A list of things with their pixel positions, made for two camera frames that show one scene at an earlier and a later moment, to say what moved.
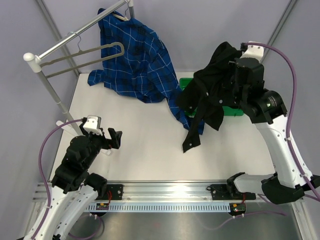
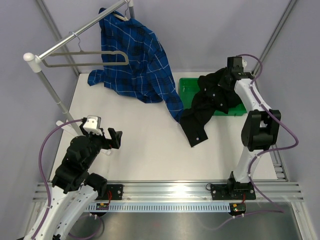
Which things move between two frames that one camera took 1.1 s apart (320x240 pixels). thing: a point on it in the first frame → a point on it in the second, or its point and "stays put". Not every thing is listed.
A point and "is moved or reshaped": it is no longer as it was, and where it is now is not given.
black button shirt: [211, 90] is moved or reshaped
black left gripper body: [98, 142] stays put
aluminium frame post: [288, 10] stays put
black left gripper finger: [115, 138] stays put
